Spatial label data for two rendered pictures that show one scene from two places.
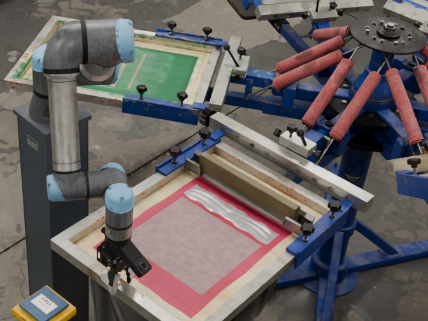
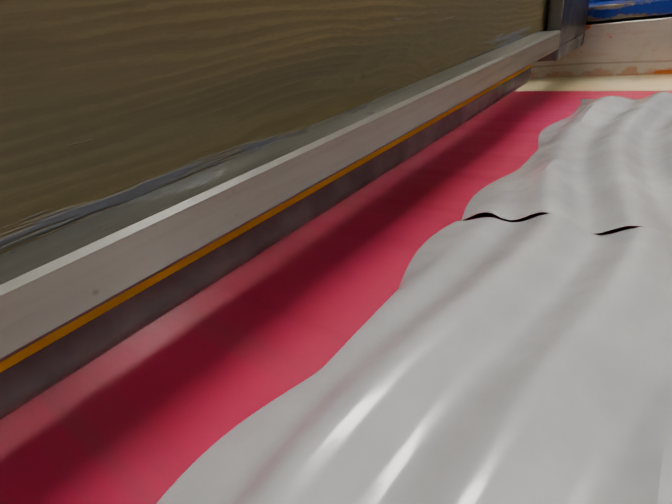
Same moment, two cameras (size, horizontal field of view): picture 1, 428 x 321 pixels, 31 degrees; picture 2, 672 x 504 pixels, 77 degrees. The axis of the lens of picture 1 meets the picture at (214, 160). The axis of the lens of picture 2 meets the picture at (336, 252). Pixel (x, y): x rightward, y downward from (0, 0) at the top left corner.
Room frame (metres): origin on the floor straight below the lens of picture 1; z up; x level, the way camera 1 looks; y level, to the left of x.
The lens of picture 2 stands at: (2.03, 0.03, 1.02)
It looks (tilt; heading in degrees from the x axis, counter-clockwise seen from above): 29 degrees down; 277
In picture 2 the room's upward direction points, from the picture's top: 9 degrees counter-clockwise
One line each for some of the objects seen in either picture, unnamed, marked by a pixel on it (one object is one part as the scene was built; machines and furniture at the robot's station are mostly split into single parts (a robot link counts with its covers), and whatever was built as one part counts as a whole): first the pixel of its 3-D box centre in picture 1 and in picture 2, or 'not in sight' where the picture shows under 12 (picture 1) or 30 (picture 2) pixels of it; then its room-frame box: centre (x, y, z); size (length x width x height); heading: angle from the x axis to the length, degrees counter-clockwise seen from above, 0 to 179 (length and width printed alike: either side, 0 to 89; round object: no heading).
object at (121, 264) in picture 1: (116, 248); not in sight; (1.58, 0.24, 1.12); 0.09 x 0.08 x 0.12; 55
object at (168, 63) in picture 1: (155, 53); not in sight; (2.81, 0.29, 1.05); 1.08 x 0.61 x 0.23; 85
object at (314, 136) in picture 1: (304, 146); not in sight; (2.32, -0.32, 1.02); 0.17 x 0.06 x 0.05; 145
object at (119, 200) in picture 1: (119, 205); not in sight; (1.58, 0.24, 1.28); 0.09 x 0.08 x 0.11; 18
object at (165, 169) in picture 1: (188, 158); not in sight; (2.22, 0.09, 0.97); 0.30 x 0.05 x 0.07; 145
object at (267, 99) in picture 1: (219, 96); not in sight; (2.78, 0.01, 0.90); 1.24 x 0.06 x 0.06; 85
